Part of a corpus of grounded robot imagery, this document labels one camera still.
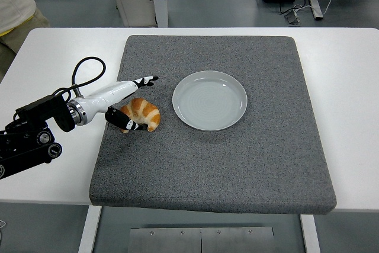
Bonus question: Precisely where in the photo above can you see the grey speckled mat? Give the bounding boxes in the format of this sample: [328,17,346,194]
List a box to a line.
[89,34,338,215]

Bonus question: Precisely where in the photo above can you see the round grey plate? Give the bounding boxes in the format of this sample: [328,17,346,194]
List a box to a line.
[172,70,249,132]

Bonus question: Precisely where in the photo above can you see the white table leg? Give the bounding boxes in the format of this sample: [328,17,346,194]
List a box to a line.
[299,213,322,253]
[77,205,103,253]

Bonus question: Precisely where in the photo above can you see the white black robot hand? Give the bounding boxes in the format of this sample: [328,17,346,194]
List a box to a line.
[77,75,159,134]

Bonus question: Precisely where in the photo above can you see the small grey floor device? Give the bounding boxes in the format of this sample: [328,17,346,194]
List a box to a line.
[284,9,301,25]

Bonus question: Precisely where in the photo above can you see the golden croissant bread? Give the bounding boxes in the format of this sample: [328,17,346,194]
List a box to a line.
[118,97,162,132]

